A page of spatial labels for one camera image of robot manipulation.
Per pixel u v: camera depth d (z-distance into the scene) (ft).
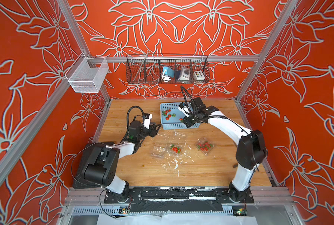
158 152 2.95
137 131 2.29
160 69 2.85
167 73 2.76
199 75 3.11
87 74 3.09
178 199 2.39
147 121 2.57
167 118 3.50
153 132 2.60
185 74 2.97
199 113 2.19
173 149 2.91
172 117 3.50
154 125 2.72
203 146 2.96
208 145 2.95
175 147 2.92
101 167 1.48
